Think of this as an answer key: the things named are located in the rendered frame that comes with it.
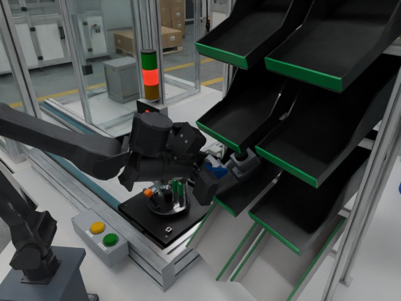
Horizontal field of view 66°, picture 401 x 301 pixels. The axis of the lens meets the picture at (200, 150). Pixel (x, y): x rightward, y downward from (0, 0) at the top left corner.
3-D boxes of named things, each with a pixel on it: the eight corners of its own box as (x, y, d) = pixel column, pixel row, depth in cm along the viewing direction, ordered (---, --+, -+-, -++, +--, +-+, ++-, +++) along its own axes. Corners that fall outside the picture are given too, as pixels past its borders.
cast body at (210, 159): (212, 195, 68) (197, 180, 63) (202, 183, 72) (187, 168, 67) (240, 169, 68) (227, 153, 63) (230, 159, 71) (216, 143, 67)
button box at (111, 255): (110, 268, 89) (107, 254, 86) (74, 231, 101) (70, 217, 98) (130, 254, 93) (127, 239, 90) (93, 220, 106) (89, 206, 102)
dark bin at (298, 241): (299, 257, 57) (295, 239, 52) (249, 217, 66) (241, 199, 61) (386, 159, 64) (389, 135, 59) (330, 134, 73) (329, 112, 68)
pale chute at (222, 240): (226, 282, 75) (216, 281, 72) (194, 248, 84) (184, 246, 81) (290, 187, 75) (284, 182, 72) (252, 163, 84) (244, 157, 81)
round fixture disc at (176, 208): (167, 226, 94) (166, 221, 93) (138, 205, 102) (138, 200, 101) (198, 203, 103) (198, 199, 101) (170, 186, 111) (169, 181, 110)
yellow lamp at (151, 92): (151, 101, 102) (150, 86, 100) (142, 97, 105) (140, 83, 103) (162, 97, 106) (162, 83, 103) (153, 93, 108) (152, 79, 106)
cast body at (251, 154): (241, 185, 71) (233, 166, 66) (231, 173, 74) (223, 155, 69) (271, 165, 72) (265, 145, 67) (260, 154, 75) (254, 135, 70)
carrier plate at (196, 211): (166, 249, 89) (165, 243, 88) (117, 209, 103) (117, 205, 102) (219, 207, 104) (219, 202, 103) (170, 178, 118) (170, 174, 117)
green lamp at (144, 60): (148, 71, 97) (147, 55, 95) (138, 68, 100) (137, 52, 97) (160, 67, 100) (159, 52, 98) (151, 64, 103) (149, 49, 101)
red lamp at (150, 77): (150, 86, 100) (148, 71, 97) (140, 83, 103) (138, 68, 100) (162, 82, 103) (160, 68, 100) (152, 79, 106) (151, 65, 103)
